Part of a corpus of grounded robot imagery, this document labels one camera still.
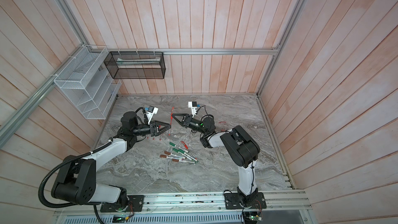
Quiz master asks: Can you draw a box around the black wire mesh basket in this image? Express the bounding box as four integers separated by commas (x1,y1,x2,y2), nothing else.
104,51,166,79

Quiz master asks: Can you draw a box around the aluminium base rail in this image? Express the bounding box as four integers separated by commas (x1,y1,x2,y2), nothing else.
52,189,313,224

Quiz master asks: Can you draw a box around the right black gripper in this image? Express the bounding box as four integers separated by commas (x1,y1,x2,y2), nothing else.
174,116,208,137

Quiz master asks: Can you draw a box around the lower brown marker pen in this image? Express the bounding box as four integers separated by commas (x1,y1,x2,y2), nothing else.
172,159,195,164

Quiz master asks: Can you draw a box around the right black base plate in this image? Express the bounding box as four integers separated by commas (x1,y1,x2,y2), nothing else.
223,191,267,210

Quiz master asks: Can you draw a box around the horizontal aluminium wall rail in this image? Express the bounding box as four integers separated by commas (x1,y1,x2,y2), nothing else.
107,48,279,56

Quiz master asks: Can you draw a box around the white wire mesh shelf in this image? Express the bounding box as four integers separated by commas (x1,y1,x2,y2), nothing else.
54,45,121,120

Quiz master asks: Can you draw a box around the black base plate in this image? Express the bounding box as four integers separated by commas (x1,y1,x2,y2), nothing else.
100,195,145,213
223,191,267,210

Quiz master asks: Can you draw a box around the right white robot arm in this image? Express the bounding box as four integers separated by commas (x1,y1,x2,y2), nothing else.
172,114,260,209

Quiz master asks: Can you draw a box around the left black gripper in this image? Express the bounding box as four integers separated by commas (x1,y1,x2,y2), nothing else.
133,120,171,137

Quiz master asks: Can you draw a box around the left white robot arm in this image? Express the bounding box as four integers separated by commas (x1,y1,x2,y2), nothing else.
39,111,171,211

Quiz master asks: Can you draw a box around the green marker pen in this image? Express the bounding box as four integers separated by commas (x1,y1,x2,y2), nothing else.
173,148,198,162
169,142,188,152

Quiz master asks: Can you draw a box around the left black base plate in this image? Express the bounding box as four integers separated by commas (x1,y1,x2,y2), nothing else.
100,195,145,213

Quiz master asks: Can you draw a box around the upper green marker pen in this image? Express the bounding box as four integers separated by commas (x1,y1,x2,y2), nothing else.
169,142,188,152

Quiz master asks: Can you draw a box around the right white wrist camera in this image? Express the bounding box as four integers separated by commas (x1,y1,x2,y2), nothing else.
188,101,200,116

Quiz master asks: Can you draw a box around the lower green marker pen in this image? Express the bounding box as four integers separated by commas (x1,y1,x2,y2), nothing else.
173,148,198,162

